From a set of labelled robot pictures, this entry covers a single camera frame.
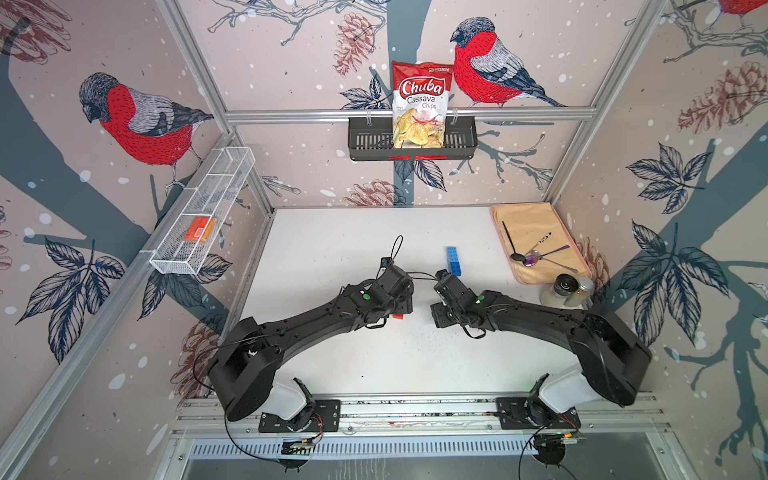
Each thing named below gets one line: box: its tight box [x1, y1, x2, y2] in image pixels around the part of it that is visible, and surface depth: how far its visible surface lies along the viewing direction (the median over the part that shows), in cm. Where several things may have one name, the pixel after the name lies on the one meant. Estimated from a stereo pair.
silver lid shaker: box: [564, 277, 595, 307], surface depth 87 cm
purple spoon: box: [523, 245, 570, 268], surface depth 106 cm
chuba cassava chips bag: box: [392, 60, 454, 149], surface depth 87 cm
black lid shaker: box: [540, 273, 579, 307], surface depth 87 cm
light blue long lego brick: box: [447, 246, 462, 277], surface depth 103 cm
